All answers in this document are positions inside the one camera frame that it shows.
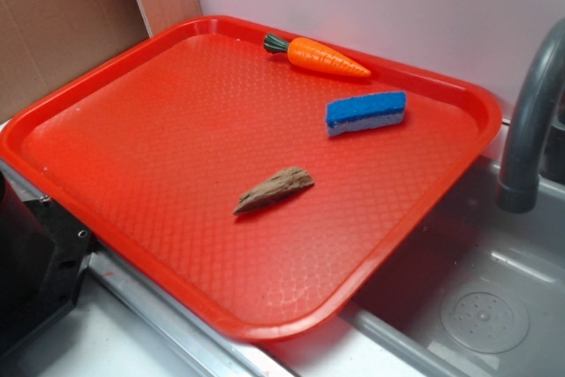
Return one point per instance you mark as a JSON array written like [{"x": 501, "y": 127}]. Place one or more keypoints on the blue sponge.
[{"x": 365, "y": 112}]

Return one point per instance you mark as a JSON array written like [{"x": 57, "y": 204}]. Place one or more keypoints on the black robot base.
[{"x": 44, "y": 251}]

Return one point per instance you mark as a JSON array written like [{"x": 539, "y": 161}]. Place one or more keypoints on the brown wood piece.
[{"x": 282, "y": 185}]

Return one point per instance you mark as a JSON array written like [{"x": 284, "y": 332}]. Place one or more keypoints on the orange toy carrot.
[{"x": 315, "y": 56}]

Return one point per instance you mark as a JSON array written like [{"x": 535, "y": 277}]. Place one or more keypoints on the red plastic tray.
[{"x": 152, "y": 150}]

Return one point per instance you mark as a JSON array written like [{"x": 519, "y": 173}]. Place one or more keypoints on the grey plastic sink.
[{"x": 473, "y": 291}]

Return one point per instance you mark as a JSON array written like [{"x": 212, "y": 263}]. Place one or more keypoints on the grey faucet spout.
[{"x": 534, "y": 146}]

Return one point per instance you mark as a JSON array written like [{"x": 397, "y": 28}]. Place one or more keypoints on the brown cardboard panel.
[{"x": 47, "y": 43}]

